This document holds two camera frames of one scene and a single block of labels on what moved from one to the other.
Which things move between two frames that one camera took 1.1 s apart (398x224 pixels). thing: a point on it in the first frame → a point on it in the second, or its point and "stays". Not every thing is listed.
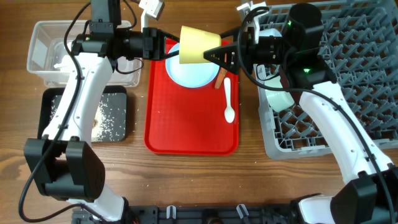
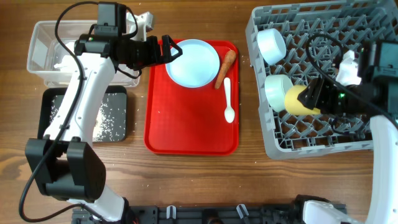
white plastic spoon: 229,112 stays
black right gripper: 231,50 → 314,88
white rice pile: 109,122 stays
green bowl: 278,100 stays
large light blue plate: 193,75 stays
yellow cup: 194,42 → 293,106
